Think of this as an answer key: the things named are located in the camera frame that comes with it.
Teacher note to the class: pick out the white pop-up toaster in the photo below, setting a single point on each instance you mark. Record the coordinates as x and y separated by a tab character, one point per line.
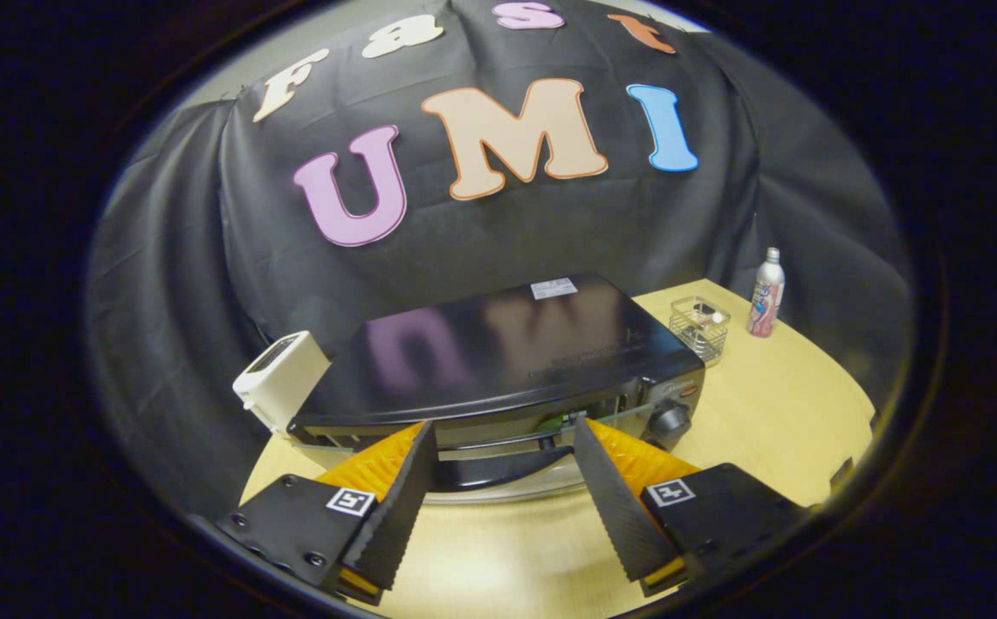
279	378

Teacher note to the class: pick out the black backdrop cloth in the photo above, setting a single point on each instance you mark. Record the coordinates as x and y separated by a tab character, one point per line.
464	241

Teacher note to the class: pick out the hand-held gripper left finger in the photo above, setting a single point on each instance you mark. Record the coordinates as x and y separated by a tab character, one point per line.
395	516

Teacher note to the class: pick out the silver drink bottle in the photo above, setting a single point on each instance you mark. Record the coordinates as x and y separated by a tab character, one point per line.
766	297

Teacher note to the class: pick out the black toaster oven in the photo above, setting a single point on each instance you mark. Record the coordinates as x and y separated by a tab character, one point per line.
498	352

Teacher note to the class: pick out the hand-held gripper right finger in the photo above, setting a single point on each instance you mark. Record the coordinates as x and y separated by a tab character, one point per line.
614	507

